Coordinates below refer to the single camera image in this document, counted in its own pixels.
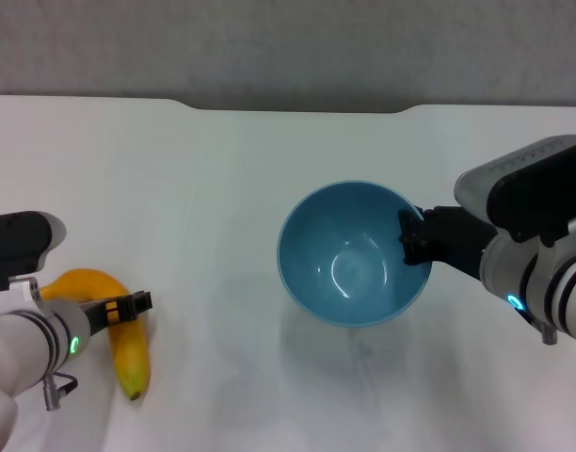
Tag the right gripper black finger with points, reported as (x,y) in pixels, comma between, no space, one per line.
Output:
(412,235)

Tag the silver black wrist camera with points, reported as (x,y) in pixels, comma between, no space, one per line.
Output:
(15,240)
(528,188)

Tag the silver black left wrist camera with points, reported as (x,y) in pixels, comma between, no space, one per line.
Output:
(15,240)

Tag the yellow banana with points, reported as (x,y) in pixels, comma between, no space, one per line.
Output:
(132,358)

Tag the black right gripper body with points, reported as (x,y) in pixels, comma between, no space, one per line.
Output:
(457,240)

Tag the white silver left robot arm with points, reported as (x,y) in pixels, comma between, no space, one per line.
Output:
(20,348)

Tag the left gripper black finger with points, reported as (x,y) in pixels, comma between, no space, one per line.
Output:
(128,308)

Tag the blue bowl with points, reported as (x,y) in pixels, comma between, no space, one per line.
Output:
(344,282)

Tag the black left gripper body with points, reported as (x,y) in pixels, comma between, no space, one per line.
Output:
(92,318)

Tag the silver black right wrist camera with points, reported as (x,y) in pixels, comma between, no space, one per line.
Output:
(528,188)

